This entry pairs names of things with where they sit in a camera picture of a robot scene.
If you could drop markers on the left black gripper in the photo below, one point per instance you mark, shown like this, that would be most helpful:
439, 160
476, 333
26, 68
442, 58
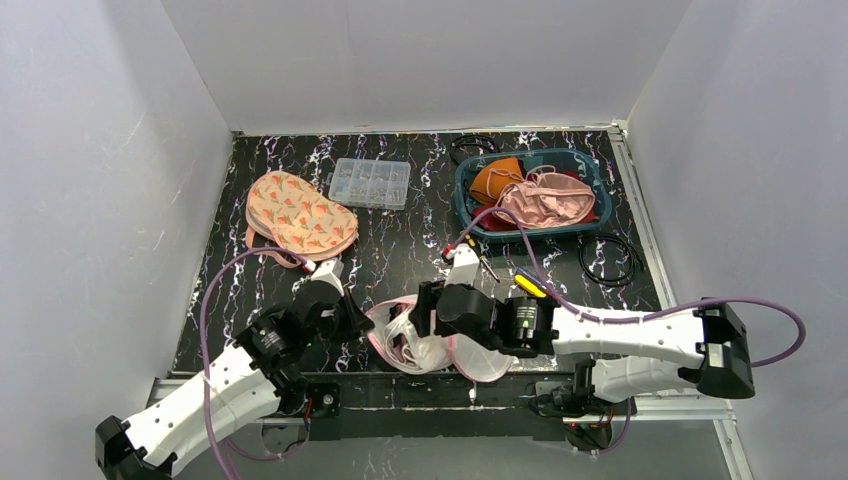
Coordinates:
342, 315

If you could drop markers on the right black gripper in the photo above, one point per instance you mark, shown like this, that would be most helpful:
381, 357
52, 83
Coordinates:
427, 308

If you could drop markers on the white mesh laundry bag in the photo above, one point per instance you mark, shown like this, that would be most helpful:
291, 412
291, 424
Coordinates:
469, 358

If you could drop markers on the floral pink laundry bag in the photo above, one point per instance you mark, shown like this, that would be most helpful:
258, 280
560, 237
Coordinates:
292, 214

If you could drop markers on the pink satin bra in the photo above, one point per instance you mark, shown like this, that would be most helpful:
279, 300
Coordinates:
547, 199

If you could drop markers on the white satin bra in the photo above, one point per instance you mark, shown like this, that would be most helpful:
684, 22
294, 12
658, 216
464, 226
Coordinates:
410, 353

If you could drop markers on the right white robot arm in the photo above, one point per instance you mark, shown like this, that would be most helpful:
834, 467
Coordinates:
703, 346

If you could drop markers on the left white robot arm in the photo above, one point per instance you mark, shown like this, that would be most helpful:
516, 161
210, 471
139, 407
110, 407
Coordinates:
254, 377

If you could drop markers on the orange bra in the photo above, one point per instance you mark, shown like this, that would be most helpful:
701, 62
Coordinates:
493, 179

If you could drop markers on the black yellow screwdriver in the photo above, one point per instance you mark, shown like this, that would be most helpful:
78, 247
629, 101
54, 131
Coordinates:
484, 262

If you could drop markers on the yellow red screwdriver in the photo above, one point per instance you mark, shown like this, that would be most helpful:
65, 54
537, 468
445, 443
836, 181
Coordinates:
530, 286

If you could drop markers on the clear plastic parts box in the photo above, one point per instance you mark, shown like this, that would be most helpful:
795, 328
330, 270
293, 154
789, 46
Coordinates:
372, 184

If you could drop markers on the teal plastic basket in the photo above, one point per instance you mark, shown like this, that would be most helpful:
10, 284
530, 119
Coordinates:
561, 160

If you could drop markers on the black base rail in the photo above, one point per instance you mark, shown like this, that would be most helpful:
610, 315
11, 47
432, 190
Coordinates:
537, 405

